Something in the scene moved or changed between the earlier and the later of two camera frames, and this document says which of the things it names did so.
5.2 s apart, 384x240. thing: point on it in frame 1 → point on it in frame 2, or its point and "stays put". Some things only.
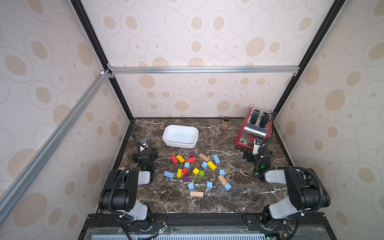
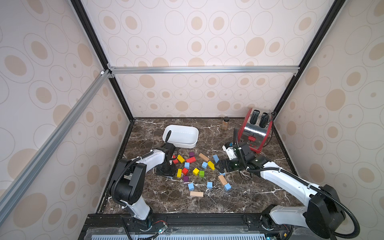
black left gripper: (136, 158) → (172, 172)
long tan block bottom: (199, 194) stays put
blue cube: (191, 187) stays put
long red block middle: (191, 160) stays put
